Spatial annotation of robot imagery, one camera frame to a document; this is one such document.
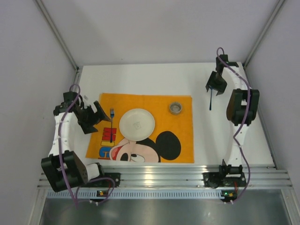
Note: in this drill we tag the small metal cup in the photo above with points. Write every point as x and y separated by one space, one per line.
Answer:
175 108

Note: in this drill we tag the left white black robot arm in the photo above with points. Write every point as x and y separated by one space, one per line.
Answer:
63 168

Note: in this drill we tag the orange Mickey Mouse placemat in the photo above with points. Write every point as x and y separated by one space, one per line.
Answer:
172 140

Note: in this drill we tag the aluminium frame post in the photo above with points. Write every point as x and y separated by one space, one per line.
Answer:
264 31
42 8

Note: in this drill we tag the white round plate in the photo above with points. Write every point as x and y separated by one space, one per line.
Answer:
137 124

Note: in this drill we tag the aluminium mounting rail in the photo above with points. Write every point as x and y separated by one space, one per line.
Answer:
191 176

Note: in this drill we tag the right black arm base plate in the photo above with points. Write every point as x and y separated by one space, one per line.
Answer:
216 180

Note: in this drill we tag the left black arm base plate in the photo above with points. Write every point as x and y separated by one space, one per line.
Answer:
106 181

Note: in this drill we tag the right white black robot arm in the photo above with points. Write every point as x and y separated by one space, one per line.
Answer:
240 112

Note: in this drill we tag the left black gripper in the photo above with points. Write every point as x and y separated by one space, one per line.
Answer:
90 116

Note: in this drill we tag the blue metallic fork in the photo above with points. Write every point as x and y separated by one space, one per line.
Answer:
112 116

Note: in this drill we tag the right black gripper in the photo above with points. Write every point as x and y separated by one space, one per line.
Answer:
217 78

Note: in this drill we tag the perforated grey cable duct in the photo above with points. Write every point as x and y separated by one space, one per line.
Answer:
145 194

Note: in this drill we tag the left aluminium frame post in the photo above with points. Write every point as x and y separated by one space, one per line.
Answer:
42 8

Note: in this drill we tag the blue metallic spoon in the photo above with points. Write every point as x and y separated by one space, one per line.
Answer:
210 105

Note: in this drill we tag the right aluminium frame post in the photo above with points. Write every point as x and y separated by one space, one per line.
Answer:
264 31

